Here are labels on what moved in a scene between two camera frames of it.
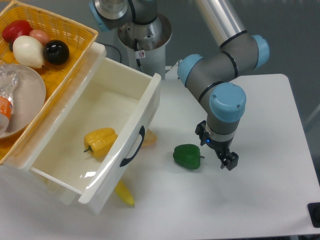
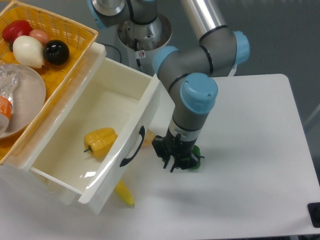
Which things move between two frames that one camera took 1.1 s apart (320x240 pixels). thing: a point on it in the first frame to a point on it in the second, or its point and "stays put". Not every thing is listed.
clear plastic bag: [8, 78] stays put
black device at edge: [314, 210] stays put
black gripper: [222, 146] to [172, 147]
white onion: [28, 51] stays put
